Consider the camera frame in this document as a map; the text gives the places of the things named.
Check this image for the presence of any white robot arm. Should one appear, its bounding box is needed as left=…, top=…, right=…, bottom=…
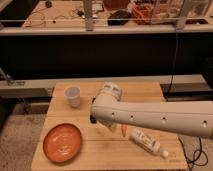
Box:
left=90, top=83, right=213, bottom=139

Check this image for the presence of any translucent plastic cup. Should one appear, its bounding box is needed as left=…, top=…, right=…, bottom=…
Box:
left=64, top=87, right=80, bottom=108

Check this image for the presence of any black rectangular bar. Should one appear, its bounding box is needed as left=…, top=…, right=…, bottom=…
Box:
left=89, top=97, right=97, bottom=124

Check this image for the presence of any orange carrot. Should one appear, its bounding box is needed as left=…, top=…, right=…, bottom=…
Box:
left=121, top=124, right=127, bottom=137

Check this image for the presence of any white plastic bottle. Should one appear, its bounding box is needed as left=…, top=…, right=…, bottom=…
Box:
left=130, top=129, right=169, bottom=158

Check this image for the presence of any black pouch on bench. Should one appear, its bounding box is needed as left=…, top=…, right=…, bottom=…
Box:
left=107, top=10, right=131, bottom=26

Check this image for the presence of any orange crate on bench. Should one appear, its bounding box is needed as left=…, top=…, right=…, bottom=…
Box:
left=131, top=5, right=153, bottom=25

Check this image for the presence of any grey metal post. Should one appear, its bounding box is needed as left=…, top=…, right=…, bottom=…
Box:
left=83, top=0, right=93, bottom=31

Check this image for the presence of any black floor cable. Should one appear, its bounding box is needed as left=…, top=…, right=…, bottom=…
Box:
left=178, top=136, right=209, bottom=171

